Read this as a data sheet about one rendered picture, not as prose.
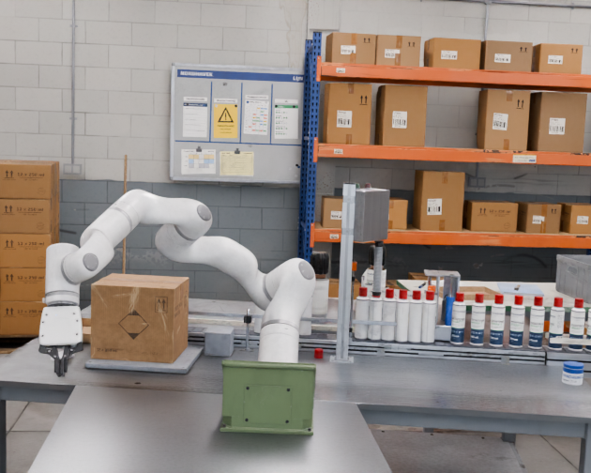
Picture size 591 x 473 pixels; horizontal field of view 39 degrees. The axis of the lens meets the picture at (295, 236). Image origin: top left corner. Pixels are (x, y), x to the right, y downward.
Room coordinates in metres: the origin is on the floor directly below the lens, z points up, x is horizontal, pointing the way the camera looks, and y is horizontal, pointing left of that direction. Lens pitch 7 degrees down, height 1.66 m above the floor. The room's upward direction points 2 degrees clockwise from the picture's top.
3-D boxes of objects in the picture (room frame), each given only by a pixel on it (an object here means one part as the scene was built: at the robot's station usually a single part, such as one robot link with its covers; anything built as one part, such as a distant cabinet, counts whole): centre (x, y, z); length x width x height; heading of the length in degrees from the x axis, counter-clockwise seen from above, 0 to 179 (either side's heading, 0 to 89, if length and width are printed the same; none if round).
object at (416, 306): (3.16, -0.48, 0.98); 0.05 x 0.05 x 0.20
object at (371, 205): (3.10, -0.26, 1.38); 0.17 x 0.10 x 0.19; 140
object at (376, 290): (3.08, -0.32, 1.18); 0.04 x 0.04 x 0.21
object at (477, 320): (3.15, -0.72, 0.98); 0.05 x 0.05 x 0.20
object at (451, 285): (3.25, -0.59, 1.01); 0.14 x 0.13 x 0.26; 85
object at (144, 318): (2.96, 0.56, 0.99); 0.30 x 0.24 x 0.27; 85
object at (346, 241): (3.05, -0.19, 1.16); 0.04 x 0.04 x 0.67; 85
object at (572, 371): (2.85, -1.00, 0.87); 0.07 x 0.07 x 0.07
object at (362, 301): (3.19, -0.27, 0.98); 0.05 x 0.05 x 0.20
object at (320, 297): (3.48, -0.11, 1.03); 0.09 x 0.09 x 0.30
